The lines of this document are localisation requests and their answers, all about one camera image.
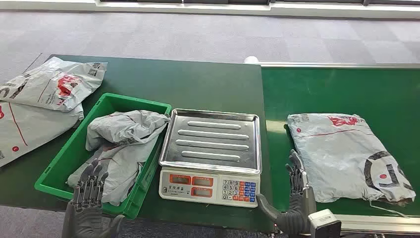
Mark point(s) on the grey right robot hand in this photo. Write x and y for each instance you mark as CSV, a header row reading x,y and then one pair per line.
x,y
295,218

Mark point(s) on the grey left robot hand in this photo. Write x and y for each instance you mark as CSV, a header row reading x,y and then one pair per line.
x,y
86,220

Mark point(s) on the grey courier package black letters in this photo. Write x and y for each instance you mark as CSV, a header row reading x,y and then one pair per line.
x,y
341,154

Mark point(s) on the crumpled grey package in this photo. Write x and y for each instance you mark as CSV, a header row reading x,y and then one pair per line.
x,y
128,126
123,170

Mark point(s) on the large grey package red line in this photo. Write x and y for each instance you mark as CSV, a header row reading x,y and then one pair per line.
x,y
36,128

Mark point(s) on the green conveyor belt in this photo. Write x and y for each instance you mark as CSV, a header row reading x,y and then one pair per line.
x,y
328,92

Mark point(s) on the grey package with QR codes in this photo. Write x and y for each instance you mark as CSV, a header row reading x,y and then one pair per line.
x,y
49,85

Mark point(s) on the electronic scale with steel tray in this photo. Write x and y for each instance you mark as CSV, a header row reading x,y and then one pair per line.
x,y
210,144

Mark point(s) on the green plastic bin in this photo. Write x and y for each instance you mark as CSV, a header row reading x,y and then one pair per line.
x,y
108,101

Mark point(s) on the white roller end cap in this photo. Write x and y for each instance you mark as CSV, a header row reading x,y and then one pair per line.
x,y
251,59

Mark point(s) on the white window sill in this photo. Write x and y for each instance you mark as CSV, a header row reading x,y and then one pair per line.
x,y
210,8

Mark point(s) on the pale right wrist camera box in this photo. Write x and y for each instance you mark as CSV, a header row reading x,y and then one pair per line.
x,y
325,226

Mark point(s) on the silver conveyor side rail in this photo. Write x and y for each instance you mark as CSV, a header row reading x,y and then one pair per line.
x,y
377,224
338,65

